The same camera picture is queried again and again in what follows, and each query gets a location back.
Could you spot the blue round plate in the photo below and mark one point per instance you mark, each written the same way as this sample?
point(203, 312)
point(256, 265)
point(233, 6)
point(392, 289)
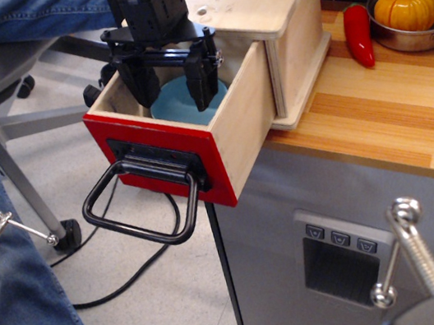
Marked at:
point(176, 104)

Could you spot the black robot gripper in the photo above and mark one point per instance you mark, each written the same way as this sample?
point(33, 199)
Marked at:
point(158, 33)

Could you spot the grey toy kitchen cabinet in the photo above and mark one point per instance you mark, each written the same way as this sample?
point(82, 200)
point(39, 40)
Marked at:
point(309, 239)

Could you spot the light wooden box housing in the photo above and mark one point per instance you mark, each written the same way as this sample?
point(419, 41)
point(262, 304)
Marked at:
point(292, 34)

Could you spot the red toy chili pepper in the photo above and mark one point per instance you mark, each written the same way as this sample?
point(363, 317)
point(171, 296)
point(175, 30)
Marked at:
point(357, 34)

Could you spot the right metal screw clamp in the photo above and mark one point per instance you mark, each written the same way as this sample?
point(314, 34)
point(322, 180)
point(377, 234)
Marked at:
point(403, 217)

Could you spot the black metal drawer handle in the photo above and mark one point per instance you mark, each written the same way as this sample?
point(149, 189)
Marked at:
point(139, 207)

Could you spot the wooden drawer with red front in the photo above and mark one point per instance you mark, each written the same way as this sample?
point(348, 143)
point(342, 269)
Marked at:
point(227, 147)

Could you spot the steel colander bowl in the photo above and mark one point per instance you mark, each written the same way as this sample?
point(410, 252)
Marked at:
point(416, 35)

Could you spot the grey office chair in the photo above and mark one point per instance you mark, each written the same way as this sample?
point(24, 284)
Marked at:
point(16, 61)

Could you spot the orange toy pumpkin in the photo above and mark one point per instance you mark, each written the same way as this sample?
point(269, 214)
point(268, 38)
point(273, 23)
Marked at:
point(405, 15)

